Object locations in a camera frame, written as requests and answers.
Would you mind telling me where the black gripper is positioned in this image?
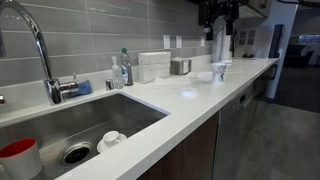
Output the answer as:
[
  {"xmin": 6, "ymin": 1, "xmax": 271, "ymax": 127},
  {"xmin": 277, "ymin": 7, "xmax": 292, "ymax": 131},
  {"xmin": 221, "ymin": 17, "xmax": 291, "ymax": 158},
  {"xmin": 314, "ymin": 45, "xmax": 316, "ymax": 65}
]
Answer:
[{"xmin": 198, "ymin": 0, "xmax": 240, "ymax": 42}]

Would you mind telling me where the stainless steel dishwasher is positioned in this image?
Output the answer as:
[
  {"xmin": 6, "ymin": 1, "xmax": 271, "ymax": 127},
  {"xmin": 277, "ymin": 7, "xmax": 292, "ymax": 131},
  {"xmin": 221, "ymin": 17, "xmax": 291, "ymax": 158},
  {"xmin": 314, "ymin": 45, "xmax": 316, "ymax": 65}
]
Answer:
[{"xmin": 211, "ymin": 83, "xmax": 259, "ymax": 180}]

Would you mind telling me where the clear plastic bag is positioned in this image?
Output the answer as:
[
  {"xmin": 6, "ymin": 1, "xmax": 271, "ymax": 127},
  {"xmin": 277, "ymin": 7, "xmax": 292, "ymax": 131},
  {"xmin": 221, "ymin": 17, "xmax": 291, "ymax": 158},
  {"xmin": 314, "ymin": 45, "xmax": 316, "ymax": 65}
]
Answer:
[{"xmin": 186, "ymin": 70, "xmax": 214, "ymax": 84}]

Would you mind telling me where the small white container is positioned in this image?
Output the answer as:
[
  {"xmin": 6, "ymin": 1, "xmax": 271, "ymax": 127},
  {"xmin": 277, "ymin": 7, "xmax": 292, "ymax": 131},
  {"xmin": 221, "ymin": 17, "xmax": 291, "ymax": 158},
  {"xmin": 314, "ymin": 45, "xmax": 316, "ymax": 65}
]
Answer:
[{"xmin": 169, "ymin": 57, "xmax": 193, "ymax": 76}]

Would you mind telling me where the dark wood drawer cabinet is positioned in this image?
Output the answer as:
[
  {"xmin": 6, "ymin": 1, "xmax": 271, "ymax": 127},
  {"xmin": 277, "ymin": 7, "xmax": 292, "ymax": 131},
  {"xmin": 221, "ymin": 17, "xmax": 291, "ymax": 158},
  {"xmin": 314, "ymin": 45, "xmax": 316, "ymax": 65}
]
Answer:
[{"xmin": 252, "ymin": 64, "xmax": 278, "ymax": 101}]

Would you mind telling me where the white paper towel stack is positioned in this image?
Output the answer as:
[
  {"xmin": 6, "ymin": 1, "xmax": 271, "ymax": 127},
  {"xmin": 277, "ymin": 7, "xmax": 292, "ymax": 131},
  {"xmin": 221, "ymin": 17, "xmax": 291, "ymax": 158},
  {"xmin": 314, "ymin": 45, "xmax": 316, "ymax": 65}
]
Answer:
[{"xmin": 137, "ymin": 51, "xmax": 172, "ymax": 84}]

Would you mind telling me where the green-capped dish soap bottle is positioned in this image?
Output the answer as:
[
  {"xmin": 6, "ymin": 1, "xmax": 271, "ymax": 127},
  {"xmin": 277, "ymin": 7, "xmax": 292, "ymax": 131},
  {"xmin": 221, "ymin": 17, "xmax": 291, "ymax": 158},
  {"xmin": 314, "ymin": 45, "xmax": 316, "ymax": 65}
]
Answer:
[{"xmin": 119, "ymin": 47, "xmax": 134, "ymax": 87}]

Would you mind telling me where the clear soap pump bottle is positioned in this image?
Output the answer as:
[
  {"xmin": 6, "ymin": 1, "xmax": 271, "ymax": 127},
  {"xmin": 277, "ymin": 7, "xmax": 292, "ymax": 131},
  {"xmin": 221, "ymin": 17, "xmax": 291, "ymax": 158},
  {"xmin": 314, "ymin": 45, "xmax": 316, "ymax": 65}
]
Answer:
[{"xmin": 111, "ymin": 55, "xmax": 125, "ymax": 90}]

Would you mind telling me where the dark wood sink cabinet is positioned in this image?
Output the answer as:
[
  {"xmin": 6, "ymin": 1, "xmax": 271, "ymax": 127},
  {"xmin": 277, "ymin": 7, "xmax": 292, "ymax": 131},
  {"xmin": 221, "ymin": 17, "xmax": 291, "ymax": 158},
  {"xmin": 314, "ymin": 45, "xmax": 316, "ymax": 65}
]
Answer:
[{"xmin": 137, "ymin": 112, "xmax": 220, "ymax": 180}]

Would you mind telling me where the stainless steel sink basin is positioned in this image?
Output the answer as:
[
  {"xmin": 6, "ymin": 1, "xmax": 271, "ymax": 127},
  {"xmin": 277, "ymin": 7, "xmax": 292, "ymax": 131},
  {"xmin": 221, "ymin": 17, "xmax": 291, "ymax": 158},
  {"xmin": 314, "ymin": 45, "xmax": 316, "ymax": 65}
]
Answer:
[{"xmin": 0, "ymin": 92, "xmax": 169, "ymax": 180}]

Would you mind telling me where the blue sponge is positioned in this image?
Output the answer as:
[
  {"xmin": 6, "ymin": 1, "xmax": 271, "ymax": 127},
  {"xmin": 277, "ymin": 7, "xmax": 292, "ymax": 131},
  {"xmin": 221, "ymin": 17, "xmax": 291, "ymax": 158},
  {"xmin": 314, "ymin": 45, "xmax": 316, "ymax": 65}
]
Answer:
[{"xmin": 68, "ymin": 79, "xmax": 94, "ymax": 99}]

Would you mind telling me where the small white ceramic cup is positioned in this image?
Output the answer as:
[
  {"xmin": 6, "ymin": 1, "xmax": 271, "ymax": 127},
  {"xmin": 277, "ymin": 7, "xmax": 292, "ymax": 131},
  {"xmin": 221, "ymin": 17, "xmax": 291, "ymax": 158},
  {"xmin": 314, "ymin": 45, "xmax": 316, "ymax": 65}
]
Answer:
[{"xmin": 102, "ymin": 130, "xmax": 121, "ymax": 148}]

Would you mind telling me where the chrome gooseneck faucet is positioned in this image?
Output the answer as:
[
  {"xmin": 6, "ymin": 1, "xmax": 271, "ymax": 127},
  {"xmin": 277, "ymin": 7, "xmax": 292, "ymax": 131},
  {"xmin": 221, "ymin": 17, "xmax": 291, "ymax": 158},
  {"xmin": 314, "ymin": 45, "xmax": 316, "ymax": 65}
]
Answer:
[{"xmin": 0, "ymin": 0, "xmax": 80, "ymax": 106}]

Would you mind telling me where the metal sink drain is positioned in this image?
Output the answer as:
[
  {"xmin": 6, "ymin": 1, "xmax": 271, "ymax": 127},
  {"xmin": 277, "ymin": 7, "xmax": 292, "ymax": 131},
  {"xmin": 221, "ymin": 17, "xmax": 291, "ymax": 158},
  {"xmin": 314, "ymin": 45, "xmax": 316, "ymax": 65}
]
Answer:
[{"xmin": 59, "ymin": 141, "xmax": 94, "ymax": 167}]

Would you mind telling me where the white cup with red inside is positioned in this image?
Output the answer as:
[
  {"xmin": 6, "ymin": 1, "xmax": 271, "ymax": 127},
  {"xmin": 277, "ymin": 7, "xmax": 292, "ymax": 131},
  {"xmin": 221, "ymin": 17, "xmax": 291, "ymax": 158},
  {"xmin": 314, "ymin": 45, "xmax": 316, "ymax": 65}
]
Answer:
[{"xmin": 0, "ymin": 137, "xmax": 44, "ymax": 180}]

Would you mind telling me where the white blank wall plate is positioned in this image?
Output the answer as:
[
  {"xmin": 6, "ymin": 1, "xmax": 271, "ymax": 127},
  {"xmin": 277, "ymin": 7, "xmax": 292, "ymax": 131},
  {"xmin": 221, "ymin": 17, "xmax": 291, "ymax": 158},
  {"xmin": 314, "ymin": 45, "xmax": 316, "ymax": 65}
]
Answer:
[{"xmin": 163, "ymin": 34, "xmax": 171, "ymax": 50}]

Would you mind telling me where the blue wall panel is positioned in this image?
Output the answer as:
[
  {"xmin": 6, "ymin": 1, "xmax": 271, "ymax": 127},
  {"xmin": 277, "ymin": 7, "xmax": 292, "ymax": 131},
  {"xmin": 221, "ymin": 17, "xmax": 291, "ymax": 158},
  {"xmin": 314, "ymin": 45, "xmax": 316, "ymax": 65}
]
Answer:
[{"xmin": 268, "ymin": 23, "xmax": 285, "ymax": 60}]

